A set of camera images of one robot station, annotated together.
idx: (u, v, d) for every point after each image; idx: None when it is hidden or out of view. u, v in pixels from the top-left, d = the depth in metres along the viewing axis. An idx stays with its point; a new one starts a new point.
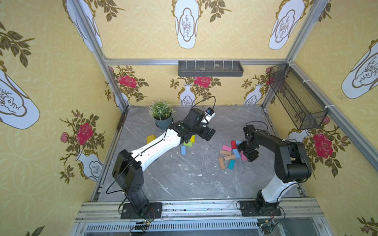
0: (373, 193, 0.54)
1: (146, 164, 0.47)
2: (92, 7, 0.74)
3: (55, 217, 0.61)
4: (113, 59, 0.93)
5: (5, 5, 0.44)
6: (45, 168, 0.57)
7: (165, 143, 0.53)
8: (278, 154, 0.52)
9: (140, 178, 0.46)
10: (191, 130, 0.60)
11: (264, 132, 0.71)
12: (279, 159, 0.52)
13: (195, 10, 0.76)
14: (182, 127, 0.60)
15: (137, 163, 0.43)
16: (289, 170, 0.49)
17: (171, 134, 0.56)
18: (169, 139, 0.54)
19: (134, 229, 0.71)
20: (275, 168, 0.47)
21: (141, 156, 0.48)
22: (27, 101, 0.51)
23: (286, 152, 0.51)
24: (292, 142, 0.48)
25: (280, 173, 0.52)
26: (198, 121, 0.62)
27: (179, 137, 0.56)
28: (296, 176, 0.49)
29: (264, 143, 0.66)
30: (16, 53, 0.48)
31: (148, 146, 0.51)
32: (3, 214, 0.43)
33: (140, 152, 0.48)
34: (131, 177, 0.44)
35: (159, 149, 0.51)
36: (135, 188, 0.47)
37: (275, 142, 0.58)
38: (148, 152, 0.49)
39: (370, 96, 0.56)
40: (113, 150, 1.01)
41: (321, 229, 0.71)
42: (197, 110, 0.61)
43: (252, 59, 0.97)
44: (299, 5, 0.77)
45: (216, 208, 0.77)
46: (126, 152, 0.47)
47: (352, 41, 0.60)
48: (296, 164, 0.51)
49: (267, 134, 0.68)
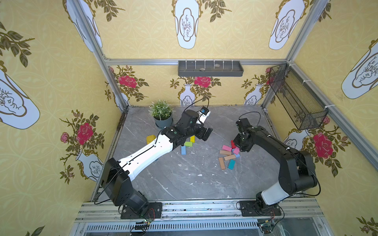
0: (373, 193, 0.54)
1: (135, 173, 0.45)
2: (92, 7, 0.74)
3: (55, 217, 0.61)
4: (113, 59, 0.93)
5: (5, 5, 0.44)
6: (45, 168, 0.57)
7: (155, 150, 0.50)
8: (285, 166, 0.47)
9: (128, 188, 0.44)
10: (184, 134, 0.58)
11: (262, 133, 0.64)
12: (284, 171, 0.49)
13: (195, 10, 0.76)
14: (175, 132, 0.57)
15: (125, 174, 0.43)
16: (296, 184, 0.46)
17: (163, 140, 0.54)
18: (160, 145, 0.52)
19: (134, 229, 0.71)
20: (279, 179, 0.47)
21: (130, 164, 0.45)
22: (27, 101, 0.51)
23: (294, 166, 0.46)
24: (298, 152, 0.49)
25: (285, 185, 0.49)
26: (191, 124, 0.59)
27: (171, 143, 0.53)
28: (301, 188, 0.46)
29: (262, 145, 0.61)
30: (16, 53, 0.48)
31: (139, 153, 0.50)
32: (3, 214, 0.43)
33: (128, 162, 0.46)
34: (118, 188, 0.43)
35: (150, 156, 0.49)
36: (125, 197, 0.45)
37: (280, 151, 0.52)
38: (137, 160, 0.47)
39: (370, 96, 0.56)
40: (112, 150, 1.01)
41: (320, 229, 0.71)
42: (189, 113, 0.58)
43: (252, 59, 0.97)
44: (299, 5, 0.77)
45: (216, 208, 0.77)
46: (114, 161, 0.45)
47: (352, 41, 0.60)
48: (304, 177, 0.48)
49: (267, 136, 0.61)
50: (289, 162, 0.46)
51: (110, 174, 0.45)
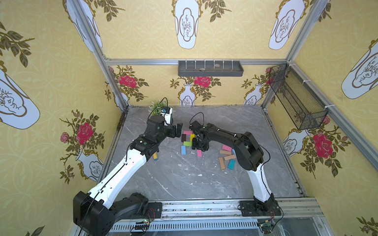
0: (373, 193, 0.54)
1: (110, 198, 0.42)
2: (92, 7, 0.74)
3: (55, 217, 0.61)
4: (113, 59, 0.93)
5: (5, 5, 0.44)
6: (45, 168, 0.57)
7: (128, 167, 0.48)
8: (239, 150, 0.55)
9: (109, 216, 0.42)
10: (155, 142, 0.59)
11: (212, 127, 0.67)
12: (239, 155, 0.57)
13: (195, 10, 0.76)
14: (144, 143, 0.55)
15: (100, 203, 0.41)
16: (251, 161, 0.57)
17: (134, 156, 0.51)
18: (132, 162, 0.49)
19: (134, 229, 0.71)
20: (239, 162, 0.60)
21: (103, 191, 0.42)
22: (27, 101, 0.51)
23: (244, 148, 0.56)
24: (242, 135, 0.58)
25: (245, 164, 0.58)
26: (159, 129, 0.57)
27: (143, 155, 0.51)
28: (256, 162, 0.57)
29: (218, 140, 0.67)
30: (16, 53, 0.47)
31: (110, 177, 0.45)
32: (3, 214, 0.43)
33: (100, 189, 0.43)
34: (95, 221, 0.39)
35: (124, 175, 0.46)
36: (107, 226, 0.43)
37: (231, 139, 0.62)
38: (110, 185, 0.44)
39: (370, 96, 0.56)
40: (113, 150, 1.01)
41: (320, 229, 0.71)
42: (153, 120, 0.56)
43: (252, 59, 0.97)
44: (299, 5, 0.77)
45: (216, 208, 0.77)
46: (82, 195, 0.41)
47: (352, 41, 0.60)
48: (254, 152, 0.59)
49: (217, 130, 0.71)
50: (239, 146, 0.56)
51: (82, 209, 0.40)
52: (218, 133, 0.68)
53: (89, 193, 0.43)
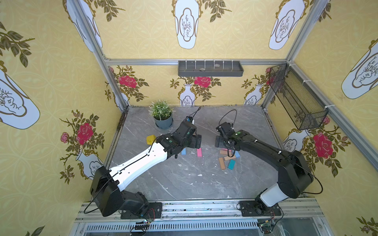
0: (373, 193, 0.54)
1: (125, 183, 0.43)
2: (92, 7, 0.74)
3: (55, 217, 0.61)
4: (113, 59, 0.93)
5: (5, 5, 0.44)
6: (45, 168, 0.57)
7: (148, 159, 0.49)
8: (285, 173, 0.45)
9: (117, 199, 0.43)
10: (180, 144, 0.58)
11: (250, 137, 0.62)
12: (283, 178, 0.47)
13: (195, 10, 0.76)
14: (171, 141, 0.56)
15: (114, 184, 0.41)
16: (297, 186, 0.45)
17: (157, 149, 0.52)
18: (153, 154, 0.50)
19: (134, 229, 0.71)
20: (281, 186, 0.50)
21: (121, 174, 0.44)
22: (27, 101, 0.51)
23: (292, 170, 0.45)
24: (290, 154, 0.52)
25: (288, 190, 0.48)
26: (188, 135, 0.60)
27: (165, 152, 0.52)
28: (303, 188, 0.46)
29: (253, 152, 0.57)
30: (16, 53, 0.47)
31: (130, 162, 0.47)
32: (3, 214, 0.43)
33: (119, 170, 0.45)
34: (106, 199, 0.41)
35: (143, 164, 0.47)
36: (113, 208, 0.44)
37: (274, 157, 0.50)
38: (129, 169, 0.45)
39: (370, 96, 0.56)
40: (113, 150, 1.01)
41: (321, 229, 0.71)
42: (188, 124, 0.58)
43: (252, 59, 0.97)
44: (299, 5, 0.77)
45: (216, 208, 0.77)
46: (105, 170, 0.44)
47: (352, 41, 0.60)
48: (303, 176, 0.48)
49: (254, 141, 0.59)
50: (287, 167, 0.45)
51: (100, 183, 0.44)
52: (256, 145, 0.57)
53: (110, 170, 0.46)
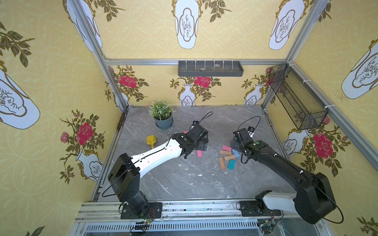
0: (373, 193, 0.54)
1: (144, 170, 0.46)
2: (92, 7, 0.74)
3: (55, 217, 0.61)
4: (113, 59, 0.93)
5: (5, 5, 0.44)
6: (45, 168, 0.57)
7: (165, 152, 0.52)
8: (304, 195, 0.43)
9: (135, 186, 0.45)
10: (193, 143, 0.59)
11: (268, 150, 0.59)
12: (301, 200, 0.44)
13: (195, 10, 0.76)
14: (185, 139, 0.60)
15: (135, 170, 0.44)
16: (316, 211, 0.41)
17: (173, 144, 0.56)
18: (170, 148, 0.54)
19: (134, 229, 0.71)
20: (298, 206, 0.47)
21: (141, 162, 0.47)
22: (27, 101, 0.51)
23: (313, 193, 0.42)
24: (312, 175, 0.46)
25: (305, 212, 0.45)
26: (201, 136, 0.64)
27: (180, 148, 0.55)
28: (322, 214, 0.42)
29: (271, 166, 0.55)
30: (16, 53, 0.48)
31: (149, 153, 0.51)
32: (3, 214, 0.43)
33: (140, 159, 0.48)
34: (127, 184, 0.44)
35: (160, 157, 0.51)
36: (130, 194, 0.46)
37: (295, 177, 0.47)
38: (148, 159, 0.48)
39: (370, 96, 0.56)
40: (113, 150, 1.01)
41: (321, 229, 0.71)
42: (201, 127, 0.63)
43: (252, 59, 0.97)
44: (299, 5, 0.77)
45: (216, 208, 0.77)
46: (126, 157, 0.47)
47: (352, 41, 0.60)
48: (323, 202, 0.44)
49: (273, 155, 0.56)
50: (308, 190, 0.42)
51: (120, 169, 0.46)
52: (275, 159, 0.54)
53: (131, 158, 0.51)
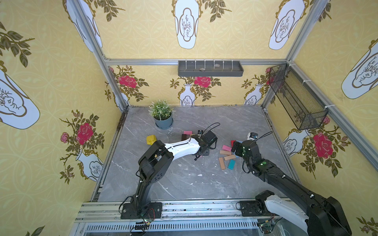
0: (373, 193, 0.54)
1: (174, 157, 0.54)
2: (92, 7, 0.74)
3: (54, 218, 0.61)
4: (113, 59, 0.93)
5: (5, 5, 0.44)
6: (45, 168, 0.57)
7: (188, 145, 0.62)
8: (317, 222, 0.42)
9: (164, 169, 0.51)
10: (207, 143, 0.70)
11: (278, 171, 0.58)
12: (315, 227, 0.43)
13: (195, 10, 0.76)
14: (201, 140, 0.70)
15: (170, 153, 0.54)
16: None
17: (194, 141, 0.66)
18: (192, 143, 0.64)
19: (134, 229, 0.71)
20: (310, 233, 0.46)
21: (173, 148, 0.56)
22: (27, 101, 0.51)
23: (326, 220, 0.41)
24: (324, 199, 0.45)
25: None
26: (211, 141, 0.74)
27: (198, 145, 0.65)
28: None
29: (281, 189, 0.55)
30: (16, 53, 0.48)
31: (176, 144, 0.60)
32: (4, 214, 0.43)
33: (171, 146, 0.56)
34: (162, 163, 0.51)
35: (185, 148, 0.60)
36: (158, 176, 0.52)
37: (305, 201, 0.46)
38: (177, 147, 0.57)
39: (370, 96, 0.56)
40: (113, 151, 1.00)
41: None
42: (211, 132, 0.76)
43: (252, 59, 0.97)
44: (299, 5, 0.77)
45: (216, 208, 0.77)
46: (159, 142, 0.55)
47: (352, 41, 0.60)
48: (336, 228, 0.43)
49: (283, 177, 0.55)
50: (319, 216, 0.41)
51: (155, 152, 0.53)
52: (283, 181, 0.54)
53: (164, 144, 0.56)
